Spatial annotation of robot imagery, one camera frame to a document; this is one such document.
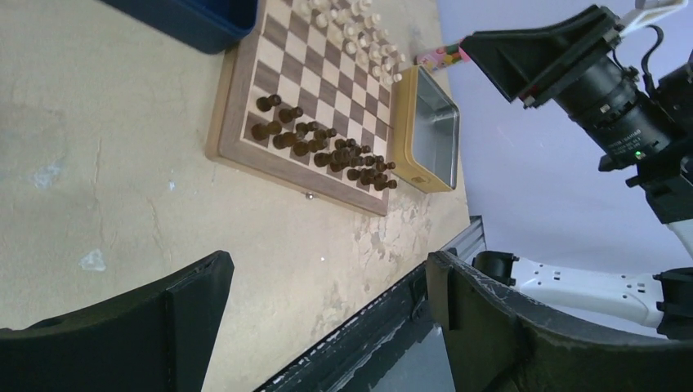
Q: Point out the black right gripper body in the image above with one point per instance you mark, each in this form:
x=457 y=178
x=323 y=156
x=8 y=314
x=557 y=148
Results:
x=622 y=120

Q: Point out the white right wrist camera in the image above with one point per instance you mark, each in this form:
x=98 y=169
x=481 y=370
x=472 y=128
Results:
x=647 y=13

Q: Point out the wooden chess board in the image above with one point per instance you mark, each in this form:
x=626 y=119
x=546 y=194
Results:
x=307 y=98

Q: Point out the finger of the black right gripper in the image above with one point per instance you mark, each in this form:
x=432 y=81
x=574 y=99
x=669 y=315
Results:
x=536 y=65

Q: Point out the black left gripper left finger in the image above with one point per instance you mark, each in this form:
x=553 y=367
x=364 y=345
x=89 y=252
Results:
x=157 y=337

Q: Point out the gold metal tin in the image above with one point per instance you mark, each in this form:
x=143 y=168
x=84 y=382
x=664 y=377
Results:
x=425 y=138

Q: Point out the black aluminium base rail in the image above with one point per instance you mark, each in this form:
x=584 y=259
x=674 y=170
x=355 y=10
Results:
x=393 y=343

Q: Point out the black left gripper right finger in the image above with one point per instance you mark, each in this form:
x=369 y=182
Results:
x=512 y=324

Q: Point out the dark blue tray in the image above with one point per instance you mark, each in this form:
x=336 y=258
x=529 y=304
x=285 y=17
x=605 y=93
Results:
x=209 y=26

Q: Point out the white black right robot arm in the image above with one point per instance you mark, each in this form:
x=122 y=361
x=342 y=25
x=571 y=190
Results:
x=545 y=189

